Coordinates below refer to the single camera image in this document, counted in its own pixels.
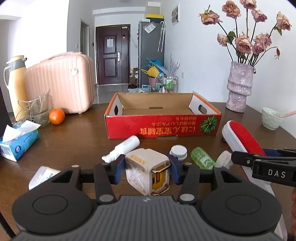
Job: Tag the beige thermos jug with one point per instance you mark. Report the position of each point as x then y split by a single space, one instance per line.
14 79

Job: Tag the green plastic bottle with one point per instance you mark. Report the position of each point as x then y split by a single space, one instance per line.
202 159

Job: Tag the orange fruit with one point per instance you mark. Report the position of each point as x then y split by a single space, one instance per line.
56 116

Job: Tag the metal storage rack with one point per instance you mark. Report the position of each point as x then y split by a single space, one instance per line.
167 84

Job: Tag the pink hard suitcase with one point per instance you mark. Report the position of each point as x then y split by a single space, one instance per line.
67 78

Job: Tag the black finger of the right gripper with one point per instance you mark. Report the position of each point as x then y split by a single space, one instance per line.
278 167

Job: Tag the yellow blue folded items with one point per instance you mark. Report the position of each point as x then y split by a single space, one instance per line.
154 68

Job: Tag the red cardboard tray box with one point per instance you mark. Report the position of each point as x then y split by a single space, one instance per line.
152 115

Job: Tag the grey refrigerator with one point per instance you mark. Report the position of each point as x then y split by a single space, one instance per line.
149 34

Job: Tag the lilac ceramic vase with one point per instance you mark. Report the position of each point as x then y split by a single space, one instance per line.
239 84

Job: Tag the red white lint brush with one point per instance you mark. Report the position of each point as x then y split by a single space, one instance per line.
239 139

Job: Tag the clear glass cup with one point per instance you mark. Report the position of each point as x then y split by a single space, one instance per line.
37 108

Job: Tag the white ridged round jar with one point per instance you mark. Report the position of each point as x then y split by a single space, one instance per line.
179 152

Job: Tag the blue tissue pack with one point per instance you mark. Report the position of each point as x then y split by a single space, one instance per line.
16 141

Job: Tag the white round tape roll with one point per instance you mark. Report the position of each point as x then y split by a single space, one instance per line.
225 159

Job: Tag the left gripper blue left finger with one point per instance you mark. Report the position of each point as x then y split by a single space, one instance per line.
105 175

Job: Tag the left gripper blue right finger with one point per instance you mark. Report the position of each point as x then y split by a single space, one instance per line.
188 176

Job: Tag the dark brown entrance door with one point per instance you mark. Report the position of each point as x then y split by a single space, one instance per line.
113 54

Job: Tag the white flat packet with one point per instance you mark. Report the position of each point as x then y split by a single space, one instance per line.
42 175

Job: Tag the pink spoon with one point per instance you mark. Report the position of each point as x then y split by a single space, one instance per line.
288 114

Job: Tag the white gold cube charger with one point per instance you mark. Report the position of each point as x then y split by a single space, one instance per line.
148 171

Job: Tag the pale green ceramic bowl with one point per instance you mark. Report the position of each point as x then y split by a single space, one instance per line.
271 119

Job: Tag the dried pink roses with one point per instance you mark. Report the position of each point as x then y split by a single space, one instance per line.
249 48

